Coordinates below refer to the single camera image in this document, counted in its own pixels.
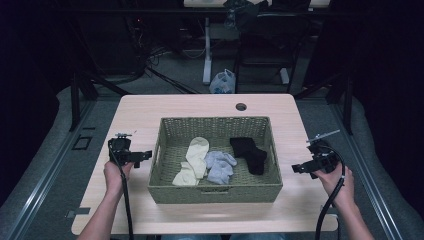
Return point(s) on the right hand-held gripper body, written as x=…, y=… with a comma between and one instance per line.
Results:
x=325, y=156

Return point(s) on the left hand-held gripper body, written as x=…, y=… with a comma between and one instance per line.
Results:
x=120, y=148

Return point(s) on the person's left hand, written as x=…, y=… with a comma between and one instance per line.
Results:
x=114, y=176

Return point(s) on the person's right hand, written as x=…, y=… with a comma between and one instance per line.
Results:
x=336, y=186

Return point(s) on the floor socket plate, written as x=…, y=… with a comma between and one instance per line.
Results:
x=82, y=142

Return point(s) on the cream sock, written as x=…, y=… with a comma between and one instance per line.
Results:
x=185, y=176
x=197, y=155

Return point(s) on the black sock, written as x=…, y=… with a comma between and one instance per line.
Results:
x=250, y=153

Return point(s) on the black metal stand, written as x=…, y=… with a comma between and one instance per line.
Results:
x=347, y=103
x=75, y=100

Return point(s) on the light blue sock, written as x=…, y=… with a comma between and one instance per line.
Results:
x=220, y=157
x=220, y=173

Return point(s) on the green woven basket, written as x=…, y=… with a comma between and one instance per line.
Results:
x=213, y=193

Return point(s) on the white desk foot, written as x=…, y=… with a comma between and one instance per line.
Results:
x=284, y=76

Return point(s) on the person's blue jeans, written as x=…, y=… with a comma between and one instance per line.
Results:
x=200, y=237

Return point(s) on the translucent plastic bag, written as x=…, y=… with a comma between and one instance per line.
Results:
x=222, y=83

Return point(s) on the white desk leg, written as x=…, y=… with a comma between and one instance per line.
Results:
x=207, y=53

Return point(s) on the black chair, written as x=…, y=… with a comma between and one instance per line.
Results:
x=266, y=40

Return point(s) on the dark bag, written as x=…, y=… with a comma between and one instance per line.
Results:
x=245, y=13

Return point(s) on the aluminium floor rail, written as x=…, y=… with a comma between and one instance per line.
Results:
x=50, y=173
x=366, y=173

